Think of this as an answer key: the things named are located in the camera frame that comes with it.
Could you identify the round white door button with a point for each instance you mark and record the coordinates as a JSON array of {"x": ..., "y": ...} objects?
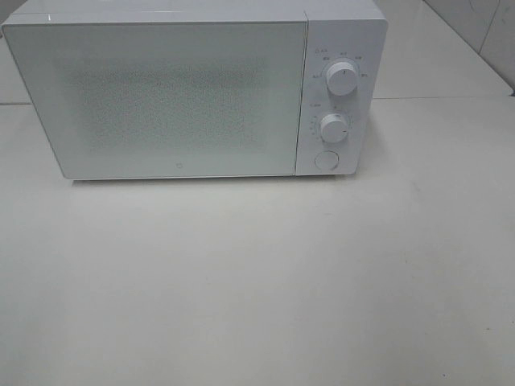
[{"x": 327, "y": 160}]

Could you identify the white microwave knob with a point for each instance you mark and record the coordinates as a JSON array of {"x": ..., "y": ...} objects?
[
  {"x": 334, "y": 128},
  {"x": 342, "y": 77}
]

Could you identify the white microwave door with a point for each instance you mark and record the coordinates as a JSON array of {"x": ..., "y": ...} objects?
[{"x": 132, "y": 101}]

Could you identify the white microwave oven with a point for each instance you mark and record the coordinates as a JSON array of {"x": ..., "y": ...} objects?
[{"x": 355, "y": 30}]

